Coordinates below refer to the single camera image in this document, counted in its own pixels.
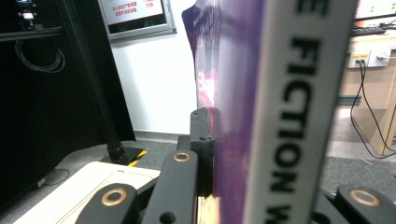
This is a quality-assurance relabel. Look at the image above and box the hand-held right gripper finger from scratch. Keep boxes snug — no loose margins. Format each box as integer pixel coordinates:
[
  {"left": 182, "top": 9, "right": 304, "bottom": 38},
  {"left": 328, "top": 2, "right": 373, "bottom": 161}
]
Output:
[{"left": 190, "top": 106, "right": 216, "bottom": 198}]

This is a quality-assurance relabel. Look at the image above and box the purple book with white spine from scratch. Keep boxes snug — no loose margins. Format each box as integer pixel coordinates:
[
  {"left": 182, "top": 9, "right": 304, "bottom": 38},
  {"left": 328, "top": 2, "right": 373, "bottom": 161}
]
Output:
[{"left": 181, "top": 0, "right": 359, "bottom": 224}]

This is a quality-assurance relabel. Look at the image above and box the yellow black hazard tape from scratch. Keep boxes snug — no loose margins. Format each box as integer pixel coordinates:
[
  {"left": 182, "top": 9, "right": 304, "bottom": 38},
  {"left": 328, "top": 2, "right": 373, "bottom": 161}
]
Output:
[{"left": 127, "top": 149, "right": 148, "bottom": 168}]

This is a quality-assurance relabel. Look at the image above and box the black metal stand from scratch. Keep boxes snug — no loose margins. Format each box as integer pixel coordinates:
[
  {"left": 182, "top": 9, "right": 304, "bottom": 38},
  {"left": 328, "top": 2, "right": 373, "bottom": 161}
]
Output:
[{"left": 0, "top": 0, "right": 144, "bottom": 166}]

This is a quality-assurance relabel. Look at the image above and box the silver framed notice board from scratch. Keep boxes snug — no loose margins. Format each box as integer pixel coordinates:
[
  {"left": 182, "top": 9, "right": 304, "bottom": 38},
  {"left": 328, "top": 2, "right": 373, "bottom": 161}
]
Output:
[{"left": 97, "top": 0, "right": 177, "bottom": 41}]

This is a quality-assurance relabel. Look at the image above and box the black curtain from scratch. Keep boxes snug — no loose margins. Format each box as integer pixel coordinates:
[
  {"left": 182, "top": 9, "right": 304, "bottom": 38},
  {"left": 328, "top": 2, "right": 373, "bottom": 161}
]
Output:
[{"left": 0, "top": 0, "right": 136, "bottom": 213}]

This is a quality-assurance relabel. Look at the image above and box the light wooden desk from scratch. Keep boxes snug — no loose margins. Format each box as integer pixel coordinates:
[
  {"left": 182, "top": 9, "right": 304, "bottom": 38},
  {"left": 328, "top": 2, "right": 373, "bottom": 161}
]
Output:
[{"left": 337, "top": 29, "right": 396, "bottom": 157}]

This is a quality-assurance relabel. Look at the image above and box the black keyboard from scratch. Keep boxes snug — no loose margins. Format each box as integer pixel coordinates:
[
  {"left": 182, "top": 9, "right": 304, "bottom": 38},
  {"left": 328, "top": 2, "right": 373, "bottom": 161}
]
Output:
[{"left": 350, "top": 26, "right": 387, "bottom": 37}]

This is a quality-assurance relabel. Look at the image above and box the small lit device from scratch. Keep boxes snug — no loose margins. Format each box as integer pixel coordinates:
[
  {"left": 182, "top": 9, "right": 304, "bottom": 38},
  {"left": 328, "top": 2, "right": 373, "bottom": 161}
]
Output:
[{"left": 17, "top": 0, "right": 36, "bottom": 21}]

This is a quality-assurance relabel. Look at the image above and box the computer monitor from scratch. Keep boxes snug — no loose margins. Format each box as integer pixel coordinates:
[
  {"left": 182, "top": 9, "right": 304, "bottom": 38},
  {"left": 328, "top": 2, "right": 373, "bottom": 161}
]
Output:
[{"left": 354, "top": 0, "right": 396, "bottom": 21}]

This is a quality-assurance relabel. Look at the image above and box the coiled black cable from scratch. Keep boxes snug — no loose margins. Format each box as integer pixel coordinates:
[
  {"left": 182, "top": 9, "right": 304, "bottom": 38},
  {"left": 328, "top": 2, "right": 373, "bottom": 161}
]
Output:
[{"left": 14, "top": 40, "right": 66, "bottom": 74}]

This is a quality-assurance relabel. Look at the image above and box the black hanging cable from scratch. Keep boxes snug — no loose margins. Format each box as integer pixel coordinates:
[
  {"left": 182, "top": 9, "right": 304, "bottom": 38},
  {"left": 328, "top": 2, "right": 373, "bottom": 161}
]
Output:
[{"left": 349, "top": 60, "right": 396, "bottom": 160}]

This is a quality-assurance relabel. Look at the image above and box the white wall socket box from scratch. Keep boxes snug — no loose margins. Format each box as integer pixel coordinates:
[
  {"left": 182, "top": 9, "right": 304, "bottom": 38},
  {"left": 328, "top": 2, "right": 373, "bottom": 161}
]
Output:
[
  {"left": 347, "top": 50, "right": 371, "bottom": 69},
  {"left": 369, "top": 49, "right": 392, "bottom": 68}
]

